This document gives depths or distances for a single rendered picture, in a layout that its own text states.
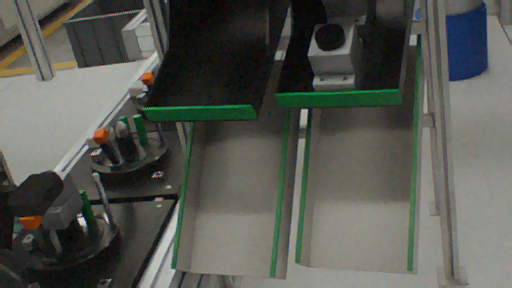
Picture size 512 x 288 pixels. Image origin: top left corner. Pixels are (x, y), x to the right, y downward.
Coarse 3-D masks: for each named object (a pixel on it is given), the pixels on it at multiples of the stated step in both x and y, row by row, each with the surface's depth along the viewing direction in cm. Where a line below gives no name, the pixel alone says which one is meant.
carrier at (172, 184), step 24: (120, 120) 117; (96, 144) 124; (120, 144) 113; (144, 144) 117; (168, 144) 120; (72, 168) 118; (96, 168) 112; (120, 168) 110; (144, 168) 110; (168, 168) 111; (96, 192) 108; (120, 192) 107; (144, 192) 105; (168, 192) 104
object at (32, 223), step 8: (40, 216) 85; (24, 224) 83; (32, 224) 83; (40, 224) 85; (32, 232) 85; (40, 232) 85; (40, 240) 86; (48, 240) 86; (40, 248) 87; (48, 248) 86; (48, 256) 87
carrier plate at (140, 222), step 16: (96, 208) 103; (112, 208) 102; (128, 208) 102; (144, 208) 101; (160, 208) 100; (128, 224) 97; (144, 224) 96; (160, 224) 96; (16, 240) 99; (128, 240) 93; (144, 240) 93; (16, 256) 95; (112, 256) 90; (128, 256) 90; (144, 256) 89; (96, 272) 88; (112, 272) 87; (128, 272) 86
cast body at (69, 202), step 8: (64, 176) 89; (64, 184) 89; (72, 184) 91; (64, 192) 89; (72, 192) 91; (56, 200) 88; (64, 200) 89; (72, 200) 91; (80, 200) 93; (56, 208) 88; (64, 208) 88; (72, 208) 90; (80, 208) 93; (48, 216) 88; (56, 216) 87; (64, 216) 88; (72, 216) 90; (48, 224) 88; (56, 224) 88; (64, 224) 88
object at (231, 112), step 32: (192, 0) 83; (224, 0) 83; (256, 0) 81; (288, 0) 78; (192, 32) 81; (224, 32) 79; (256, 32) 77; (192, 64) 77; (224, 64) 76; (256, 64) 74; (160, 96) 75; (192, 96) 74; (224, 96) 72; (256, 96) 69
